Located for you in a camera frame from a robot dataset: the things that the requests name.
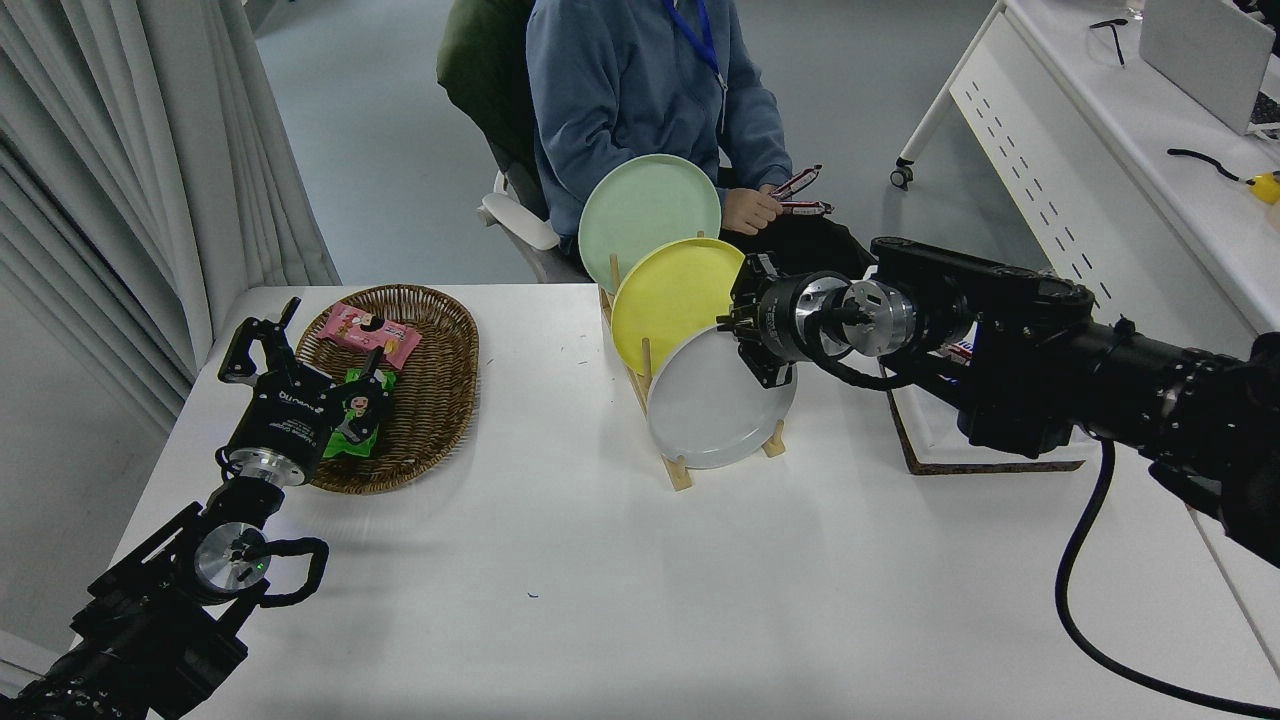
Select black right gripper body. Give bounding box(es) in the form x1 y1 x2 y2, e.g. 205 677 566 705
756 275 814 364

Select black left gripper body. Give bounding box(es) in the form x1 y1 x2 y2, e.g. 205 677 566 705
225 365 345 473

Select grey plate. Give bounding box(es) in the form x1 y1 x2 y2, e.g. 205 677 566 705
646 322 798 471

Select yellow plate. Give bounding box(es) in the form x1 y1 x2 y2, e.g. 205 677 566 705
610 237 747 378

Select pale green plate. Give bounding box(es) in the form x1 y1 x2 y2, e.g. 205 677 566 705
578 153 722 293

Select wooden plate rack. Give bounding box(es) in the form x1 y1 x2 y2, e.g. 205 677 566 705
598 232 788 492

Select person's hand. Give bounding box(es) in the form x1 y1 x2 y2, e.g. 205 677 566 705
722 186 786 237

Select green snack packet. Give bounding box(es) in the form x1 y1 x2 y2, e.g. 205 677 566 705
322 367 398 460

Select brown wicker basket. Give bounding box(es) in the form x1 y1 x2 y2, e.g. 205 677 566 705
296 284 480 496

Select pink snack packet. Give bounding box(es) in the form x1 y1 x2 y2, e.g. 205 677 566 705
316 302 422 371

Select white tray with cork base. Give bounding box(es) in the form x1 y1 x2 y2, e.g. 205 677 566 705
878 330 1091 476

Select white chair with dark back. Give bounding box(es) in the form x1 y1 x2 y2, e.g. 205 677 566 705
436 0 591 284

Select person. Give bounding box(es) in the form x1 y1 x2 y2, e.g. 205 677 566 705
525 0 878 283

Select grey curtain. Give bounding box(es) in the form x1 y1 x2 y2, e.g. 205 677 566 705
0 0 341 431

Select white perforated desk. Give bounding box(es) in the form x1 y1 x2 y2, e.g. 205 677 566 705
890 0 1280 341

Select black glasses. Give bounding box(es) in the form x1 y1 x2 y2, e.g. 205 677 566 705
1088 18 1129 67

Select silver laptop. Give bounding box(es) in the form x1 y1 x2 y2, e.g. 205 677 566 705
1138 0 1280 136

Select blue lanyard with badge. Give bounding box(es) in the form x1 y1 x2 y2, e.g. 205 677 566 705
662 0 731 101

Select black cable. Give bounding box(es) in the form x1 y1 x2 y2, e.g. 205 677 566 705
1166 148 1251 185

